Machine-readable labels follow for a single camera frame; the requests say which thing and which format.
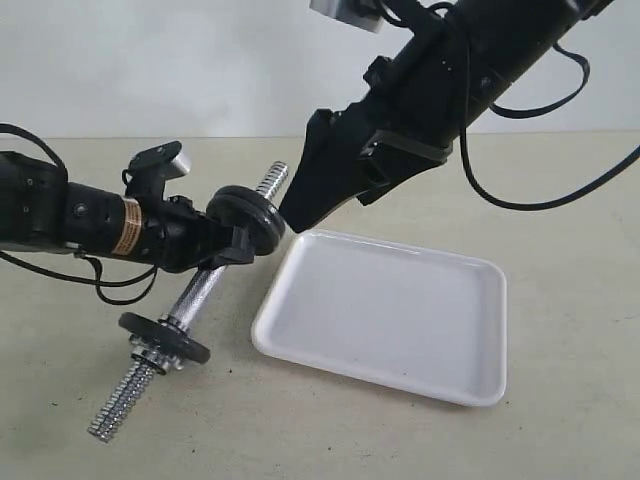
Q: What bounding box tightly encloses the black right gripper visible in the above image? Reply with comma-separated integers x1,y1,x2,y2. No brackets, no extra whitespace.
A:
279,19,495,233

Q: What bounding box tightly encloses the white plastic tray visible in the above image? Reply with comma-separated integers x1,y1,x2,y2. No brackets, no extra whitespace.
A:
251,230,507,407

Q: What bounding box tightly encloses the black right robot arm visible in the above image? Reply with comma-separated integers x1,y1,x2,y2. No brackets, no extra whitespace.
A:
279,1,604,232

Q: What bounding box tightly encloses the black weight plate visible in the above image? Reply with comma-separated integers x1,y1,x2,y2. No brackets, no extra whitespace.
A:
118,312,211,364
206,185,271,256
249,195,286,256

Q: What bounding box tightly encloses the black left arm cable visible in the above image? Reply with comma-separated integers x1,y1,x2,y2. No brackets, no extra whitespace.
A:
0,122,161,305

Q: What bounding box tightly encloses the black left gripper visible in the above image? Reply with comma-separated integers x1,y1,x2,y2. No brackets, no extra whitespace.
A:
139,195,255,273

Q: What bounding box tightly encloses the chrome star collar nut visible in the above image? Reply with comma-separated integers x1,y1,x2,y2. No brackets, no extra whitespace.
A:
129,335,184,375

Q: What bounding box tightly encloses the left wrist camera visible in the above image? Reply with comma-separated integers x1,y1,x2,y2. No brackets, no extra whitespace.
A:
122,140,191,201

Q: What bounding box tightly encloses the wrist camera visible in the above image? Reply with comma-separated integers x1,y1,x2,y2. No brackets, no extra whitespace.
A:
309,0,383,33
122,140,191,201

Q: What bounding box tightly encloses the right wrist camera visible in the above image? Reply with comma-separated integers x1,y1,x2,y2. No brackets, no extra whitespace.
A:
309,0,383,33

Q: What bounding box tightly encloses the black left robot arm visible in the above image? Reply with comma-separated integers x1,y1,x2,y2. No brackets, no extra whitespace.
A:
1,141,255,273

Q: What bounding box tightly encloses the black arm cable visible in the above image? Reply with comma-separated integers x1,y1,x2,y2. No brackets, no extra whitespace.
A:
379,0,640,210
0,122,161,305

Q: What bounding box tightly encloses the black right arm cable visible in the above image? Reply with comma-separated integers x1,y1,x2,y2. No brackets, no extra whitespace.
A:
379,0,640,210

